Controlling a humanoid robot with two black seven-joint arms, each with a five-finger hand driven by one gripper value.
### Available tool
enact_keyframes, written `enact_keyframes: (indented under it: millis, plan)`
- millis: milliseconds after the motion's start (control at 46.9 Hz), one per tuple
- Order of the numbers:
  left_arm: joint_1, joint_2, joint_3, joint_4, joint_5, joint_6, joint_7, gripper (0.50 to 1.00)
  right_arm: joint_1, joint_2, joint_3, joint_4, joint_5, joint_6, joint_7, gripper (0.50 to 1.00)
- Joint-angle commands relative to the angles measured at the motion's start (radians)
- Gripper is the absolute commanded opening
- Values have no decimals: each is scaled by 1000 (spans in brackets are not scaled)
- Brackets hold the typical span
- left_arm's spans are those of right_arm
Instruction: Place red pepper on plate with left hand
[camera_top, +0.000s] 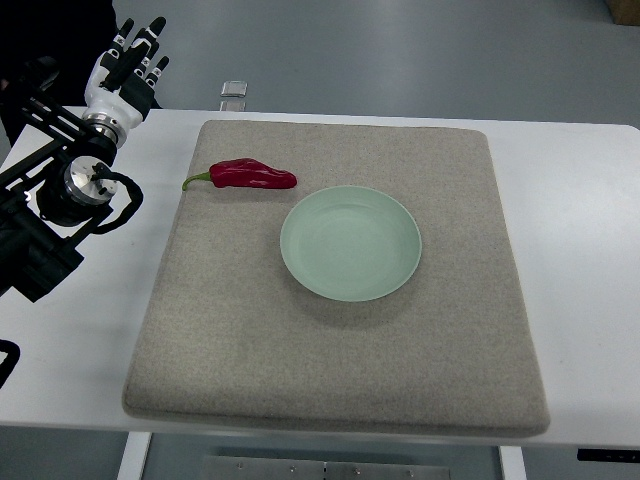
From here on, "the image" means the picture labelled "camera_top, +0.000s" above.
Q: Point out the metal table base plate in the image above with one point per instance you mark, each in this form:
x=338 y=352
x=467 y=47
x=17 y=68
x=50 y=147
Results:
x=228 y=467

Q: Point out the white left table leg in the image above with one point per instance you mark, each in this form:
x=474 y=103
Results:
x=134 y=456

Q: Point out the light green plate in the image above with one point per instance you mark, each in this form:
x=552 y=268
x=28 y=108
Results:
x=350 y=244

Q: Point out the red pepper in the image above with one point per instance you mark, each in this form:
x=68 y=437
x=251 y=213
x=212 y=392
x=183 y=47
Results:
x=244 y=173

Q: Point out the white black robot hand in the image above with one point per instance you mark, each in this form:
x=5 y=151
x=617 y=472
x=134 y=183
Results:
x=124 y=78

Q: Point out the white right table leg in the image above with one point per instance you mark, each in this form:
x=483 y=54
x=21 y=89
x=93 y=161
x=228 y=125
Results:
x=512 y=463

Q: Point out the black table control panel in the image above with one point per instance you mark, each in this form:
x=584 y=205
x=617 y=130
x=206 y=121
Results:
x=608 y=455

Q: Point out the beige fabric mat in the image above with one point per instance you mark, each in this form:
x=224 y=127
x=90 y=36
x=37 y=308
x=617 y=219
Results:
x=230 y=337

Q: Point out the cardboard box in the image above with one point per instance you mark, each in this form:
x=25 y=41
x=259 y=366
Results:
x=624 y=12

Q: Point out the white table leg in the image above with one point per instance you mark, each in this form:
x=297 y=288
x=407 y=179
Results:
x=134 y=456
x=512 y=463

